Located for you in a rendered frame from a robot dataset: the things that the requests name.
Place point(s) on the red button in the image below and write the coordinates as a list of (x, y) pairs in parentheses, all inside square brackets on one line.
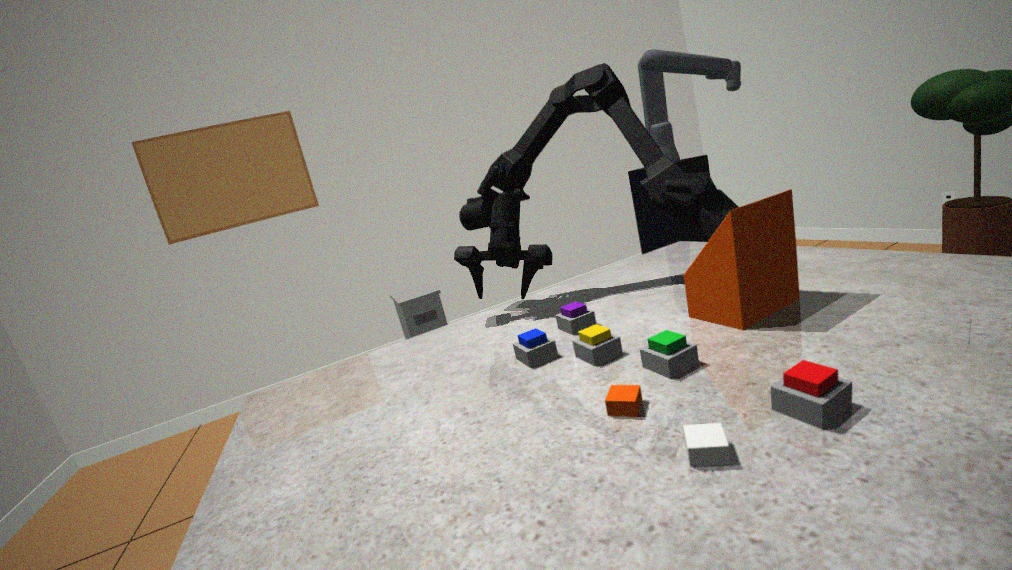
[(812, 394)]

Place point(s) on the blue button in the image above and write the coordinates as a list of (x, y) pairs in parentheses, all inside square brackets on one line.
[(535, 348)]

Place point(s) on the yellow button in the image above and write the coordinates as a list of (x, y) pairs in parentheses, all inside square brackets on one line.
[(597, 345)]

